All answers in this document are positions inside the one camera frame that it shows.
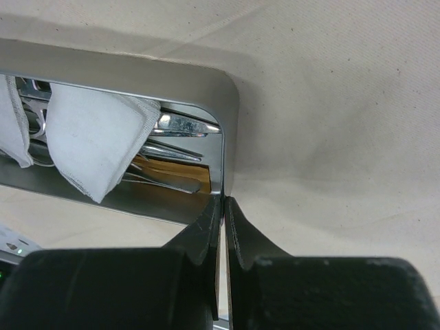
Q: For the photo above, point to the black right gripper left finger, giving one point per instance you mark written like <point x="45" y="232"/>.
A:
<point x="170" y="287"/>

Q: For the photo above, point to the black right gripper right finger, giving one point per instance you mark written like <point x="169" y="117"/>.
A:
<point x="271" y="289"/>

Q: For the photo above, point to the metal instrument tray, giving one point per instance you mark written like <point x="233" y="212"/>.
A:
<point x="200" y="93"/>

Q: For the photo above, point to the beige cloth drape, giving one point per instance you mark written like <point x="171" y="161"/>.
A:
<point x="338" y="147"/>

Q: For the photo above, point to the white gauze pad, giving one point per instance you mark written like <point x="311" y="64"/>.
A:
<point x="15" y="137"/>
<point x="93" y="136"/>

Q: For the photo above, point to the steel tweezers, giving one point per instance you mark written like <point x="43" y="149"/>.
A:
<point x="181" y="184"/>

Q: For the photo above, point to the brown indicator tape strip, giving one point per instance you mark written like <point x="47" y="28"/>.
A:
<point x="200" y="173"/>

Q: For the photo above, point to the steel forceps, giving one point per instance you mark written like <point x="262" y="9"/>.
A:
<point x="152" y="149"/>

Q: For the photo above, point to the steel hemostat clamp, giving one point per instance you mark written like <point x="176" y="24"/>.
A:
<point x="175" y="125"/>

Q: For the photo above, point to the steel scissors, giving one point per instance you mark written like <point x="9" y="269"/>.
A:
<point x="35" y="96"/>

